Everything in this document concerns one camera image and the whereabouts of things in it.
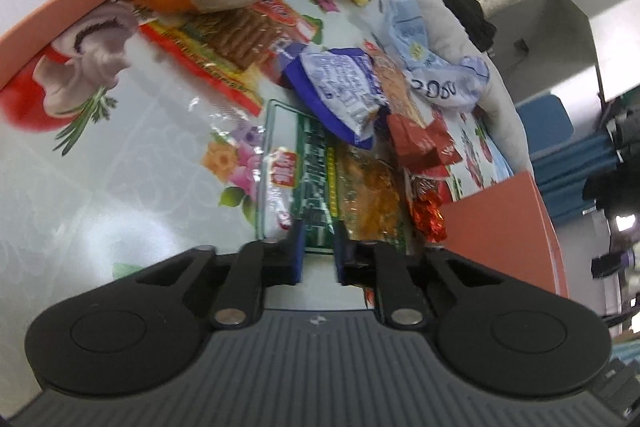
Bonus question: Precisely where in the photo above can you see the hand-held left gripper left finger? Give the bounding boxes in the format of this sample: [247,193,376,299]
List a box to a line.
[134,221,307,330]

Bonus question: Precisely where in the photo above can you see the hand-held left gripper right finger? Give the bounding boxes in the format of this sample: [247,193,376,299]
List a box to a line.
[333,221,507,329]

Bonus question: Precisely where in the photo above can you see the green label snack packet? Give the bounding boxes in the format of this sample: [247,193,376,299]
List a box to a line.
[255,99,417,256]

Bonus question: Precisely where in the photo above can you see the shiny red candy wrapper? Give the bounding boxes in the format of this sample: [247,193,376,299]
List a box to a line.
[409,177,449,244]

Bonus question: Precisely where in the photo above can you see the small red snack packet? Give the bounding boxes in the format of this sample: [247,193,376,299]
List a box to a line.
[425,116,464,176]
[388,113,437,168]

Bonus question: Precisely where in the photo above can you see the blue and white snack packet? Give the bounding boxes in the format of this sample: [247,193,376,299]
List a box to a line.
[282,48,391,150]

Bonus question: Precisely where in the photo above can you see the floral printed sheet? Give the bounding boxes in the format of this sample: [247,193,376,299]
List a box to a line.
[0,0,517,323]

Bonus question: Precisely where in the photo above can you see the red label noodle snack packet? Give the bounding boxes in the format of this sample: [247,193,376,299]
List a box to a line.
[367,43,427,128]

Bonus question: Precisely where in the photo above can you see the red striped biscuit packet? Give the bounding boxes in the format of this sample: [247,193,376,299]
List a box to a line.
[137,0,324,118]

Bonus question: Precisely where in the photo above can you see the light blue crumpled bag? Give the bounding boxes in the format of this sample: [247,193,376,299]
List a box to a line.
[372,0,491,110]

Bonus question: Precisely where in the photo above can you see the blue curtain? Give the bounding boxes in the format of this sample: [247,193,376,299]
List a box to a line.
[530,127,626,224]

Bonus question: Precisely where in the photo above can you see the blue chair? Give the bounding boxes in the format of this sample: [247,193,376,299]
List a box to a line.
[515,94,575,156]

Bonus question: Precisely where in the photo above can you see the grey blanket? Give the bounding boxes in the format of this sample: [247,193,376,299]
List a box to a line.
[350,0,534,180]

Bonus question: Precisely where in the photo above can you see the hanging dark clothes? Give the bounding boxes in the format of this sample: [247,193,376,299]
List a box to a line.
[581,102,640,220]

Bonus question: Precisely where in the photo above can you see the grey cabinet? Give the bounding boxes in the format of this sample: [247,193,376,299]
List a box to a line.
[487,0,640,108]

